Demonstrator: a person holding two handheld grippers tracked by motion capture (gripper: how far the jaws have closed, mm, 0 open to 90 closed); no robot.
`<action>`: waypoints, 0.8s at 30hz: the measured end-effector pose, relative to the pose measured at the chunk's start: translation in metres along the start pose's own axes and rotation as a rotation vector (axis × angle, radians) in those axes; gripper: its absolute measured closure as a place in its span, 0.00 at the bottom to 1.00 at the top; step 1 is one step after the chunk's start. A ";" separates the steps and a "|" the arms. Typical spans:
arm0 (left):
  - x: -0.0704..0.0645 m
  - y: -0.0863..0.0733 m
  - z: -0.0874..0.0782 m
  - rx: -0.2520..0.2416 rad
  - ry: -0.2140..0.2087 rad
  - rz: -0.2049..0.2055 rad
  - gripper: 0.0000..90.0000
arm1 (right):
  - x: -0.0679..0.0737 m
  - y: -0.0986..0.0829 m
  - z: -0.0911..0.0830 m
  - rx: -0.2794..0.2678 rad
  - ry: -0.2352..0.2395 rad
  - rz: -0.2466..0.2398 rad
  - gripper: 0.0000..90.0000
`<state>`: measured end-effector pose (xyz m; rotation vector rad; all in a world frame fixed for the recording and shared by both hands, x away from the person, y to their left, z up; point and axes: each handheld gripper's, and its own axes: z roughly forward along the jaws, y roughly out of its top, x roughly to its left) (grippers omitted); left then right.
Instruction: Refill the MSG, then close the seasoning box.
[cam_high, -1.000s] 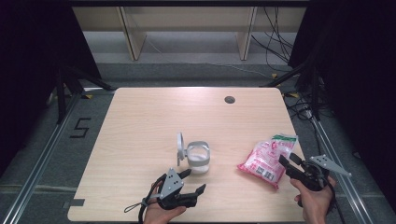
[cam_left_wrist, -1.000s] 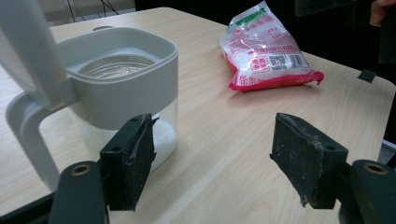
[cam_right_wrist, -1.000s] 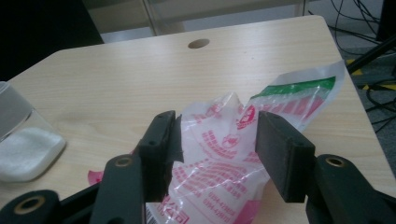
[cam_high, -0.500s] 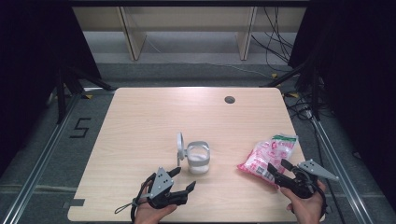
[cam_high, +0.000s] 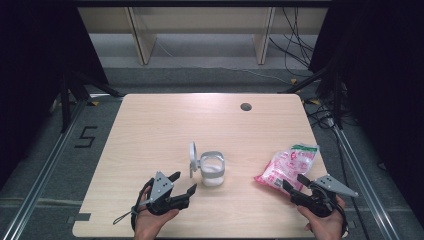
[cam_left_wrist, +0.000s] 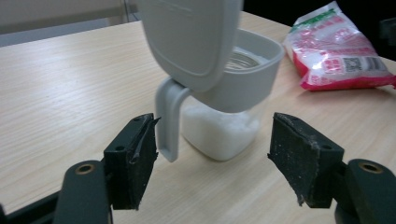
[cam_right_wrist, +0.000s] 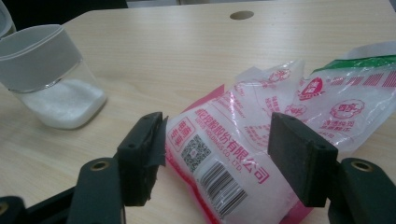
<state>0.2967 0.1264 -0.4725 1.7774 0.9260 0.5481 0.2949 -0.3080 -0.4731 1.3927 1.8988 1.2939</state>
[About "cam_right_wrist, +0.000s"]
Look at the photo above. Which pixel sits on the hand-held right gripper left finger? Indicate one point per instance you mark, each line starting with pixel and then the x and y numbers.
pixel 140 155

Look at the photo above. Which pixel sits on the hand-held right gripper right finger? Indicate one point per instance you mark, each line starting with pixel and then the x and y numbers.
pixel 302 158

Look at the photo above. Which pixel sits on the pink and white sugar bag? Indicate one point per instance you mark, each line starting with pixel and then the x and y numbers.
pixel 224 149

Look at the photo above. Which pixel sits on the clear jar with grey lid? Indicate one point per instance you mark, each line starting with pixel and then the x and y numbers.
pixel 37 59

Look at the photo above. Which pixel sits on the white sugar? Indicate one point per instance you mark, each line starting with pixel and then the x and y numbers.
pixel 65 105

